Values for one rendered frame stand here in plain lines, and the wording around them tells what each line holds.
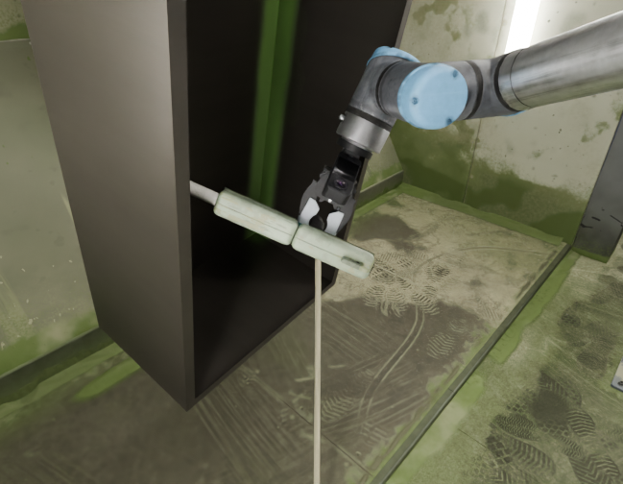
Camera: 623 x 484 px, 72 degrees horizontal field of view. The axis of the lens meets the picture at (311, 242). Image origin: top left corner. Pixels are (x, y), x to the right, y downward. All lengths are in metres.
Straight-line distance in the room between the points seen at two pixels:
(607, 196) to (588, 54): 2.04
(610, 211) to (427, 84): 2.08
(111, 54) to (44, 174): 1.29
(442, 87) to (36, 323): 1.57
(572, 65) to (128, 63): 0.55
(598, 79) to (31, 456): 1.70
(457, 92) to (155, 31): 0.41
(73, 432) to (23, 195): 0.85
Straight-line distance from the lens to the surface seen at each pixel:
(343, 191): 0.72
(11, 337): 1.84
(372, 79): 0.78
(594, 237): 2.73
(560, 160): 2.64
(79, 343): 1.87
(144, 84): 0.62
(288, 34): 1.21
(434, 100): 0.67
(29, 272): 1.85
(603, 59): 0.61
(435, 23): 2.80
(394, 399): 1.64
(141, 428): 1.65
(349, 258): 0.79
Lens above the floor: 1.32
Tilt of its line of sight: 32 degrees down
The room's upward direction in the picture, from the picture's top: straight up
